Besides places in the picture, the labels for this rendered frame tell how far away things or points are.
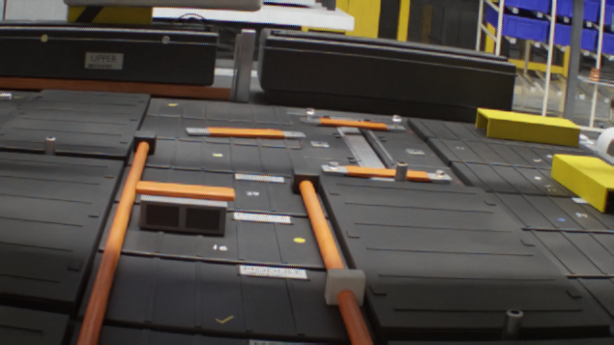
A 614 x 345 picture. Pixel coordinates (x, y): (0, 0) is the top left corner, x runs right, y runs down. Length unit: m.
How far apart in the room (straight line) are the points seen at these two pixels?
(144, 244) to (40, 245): 0.10
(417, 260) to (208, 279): 0.18
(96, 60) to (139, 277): 0.87
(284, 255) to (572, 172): 0.47
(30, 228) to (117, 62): 0.79
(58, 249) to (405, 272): 0.28
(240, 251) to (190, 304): 0.13
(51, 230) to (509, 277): 0.38
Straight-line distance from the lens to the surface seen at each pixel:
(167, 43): 1.51
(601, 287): 0.80
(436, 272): 0.75
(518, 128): 1.41
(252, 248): 0.78
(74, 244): 0.74
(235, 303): 0.67
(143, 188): 0.81
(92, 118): 1.23
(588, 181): 1.09
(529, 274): 0.78
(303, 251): 0.79
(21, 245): 0.73
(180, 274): 0.71
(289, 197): 0.95
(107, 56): 1.53
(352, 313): 0.63
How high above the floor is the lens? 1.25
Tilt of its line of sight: 14 degrees down
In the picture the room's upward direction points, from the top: 6 degrees clockwise
